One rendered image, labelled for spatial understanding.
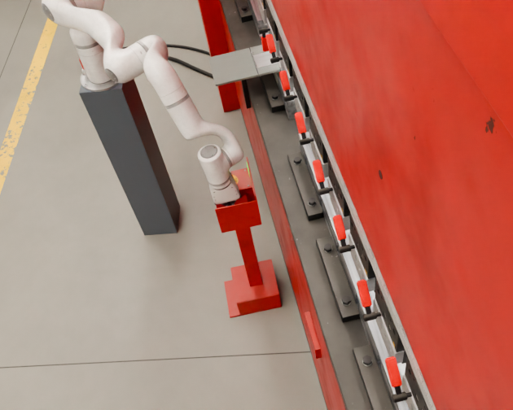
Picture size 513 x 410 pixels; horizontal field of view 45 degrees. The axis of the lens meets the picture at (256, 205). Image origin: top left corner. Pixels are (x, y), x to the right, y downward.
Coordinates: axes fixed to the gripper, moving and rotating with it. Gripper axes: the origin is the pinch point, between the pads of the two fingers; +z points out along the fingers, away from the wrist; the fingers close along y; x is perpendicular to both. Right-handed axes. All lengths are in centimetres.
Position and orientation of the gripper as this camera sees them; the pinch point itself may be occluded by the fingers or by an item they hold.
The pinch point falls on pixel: (230, 206)
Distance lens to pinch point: 237.3
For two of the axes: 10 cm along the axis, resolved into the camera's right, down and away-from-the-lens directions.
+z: 2.1, 6.0, 7.7
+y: -9.6, 2.6, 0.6
